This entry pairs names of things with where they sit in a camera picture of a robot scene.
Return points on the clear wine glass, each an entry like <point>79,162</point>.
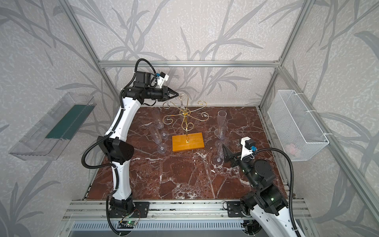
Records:
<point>218,159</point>
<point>159,124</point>
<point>222,120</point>
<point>156,136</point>
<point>183,100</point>

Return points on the aluminium frame crossbar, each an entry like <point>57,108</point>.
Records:
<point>218,64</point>

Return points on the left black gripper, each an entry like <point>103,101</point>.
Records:
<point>166,94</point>

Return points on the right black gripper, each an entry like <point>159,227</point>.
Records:
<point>234,158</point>

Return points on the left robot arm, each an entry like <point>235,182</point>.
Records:
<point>113,143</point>

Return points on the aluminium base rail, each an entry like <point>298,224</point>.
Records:
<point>157,215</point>

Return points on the yellow wooden rack base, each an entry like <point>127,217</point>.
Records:
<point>187,142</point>

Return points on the gold wire glass rack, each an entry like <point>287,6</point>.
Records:
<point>186,125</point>

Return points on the amber wine glass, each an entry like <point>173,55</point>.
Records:
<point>222,139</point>

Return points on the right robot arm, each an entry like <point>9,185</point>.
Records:
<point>266,204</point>

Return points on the green circuit board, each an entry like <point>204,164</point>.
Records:
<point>127,224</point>

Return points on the clear plastic wall bin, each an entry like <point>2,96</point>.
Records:
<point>51,135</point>

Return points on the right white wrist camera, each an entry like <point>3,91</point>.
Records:
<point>247,146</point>

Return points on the white wire mesh basket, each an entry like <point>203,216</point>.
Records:
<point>300,136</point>

